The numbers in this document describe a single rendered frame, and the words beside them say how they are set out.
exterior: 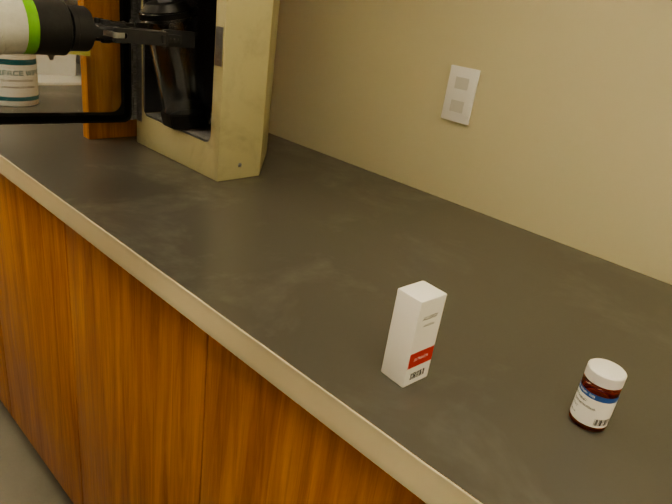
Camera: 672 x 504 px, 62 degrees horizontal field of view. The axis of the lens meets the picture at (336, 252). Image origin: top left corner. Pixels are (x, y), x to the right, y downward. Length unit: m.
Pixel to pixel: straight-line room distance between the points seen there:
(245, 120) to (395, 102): 0.38
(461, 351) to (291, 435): 0.23
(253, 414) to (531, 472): 0.36
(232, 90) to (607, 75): 0.69
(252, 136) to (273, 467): 0.68
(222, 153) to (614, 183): 0.75
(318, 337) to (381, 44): 0.88
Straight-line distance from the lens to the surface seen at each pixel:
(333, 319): 0.72
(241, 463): 0.85
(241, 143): 1.19
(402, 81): 1.36
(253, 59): 1.17
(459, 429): 0.59
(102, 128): 1.45
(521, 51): 1.22
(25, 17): 1.07
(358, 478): 0.67
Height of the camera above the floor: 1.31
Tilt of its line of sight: 24 degrees down
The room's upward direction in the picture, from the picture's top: 9 degrees clockwise
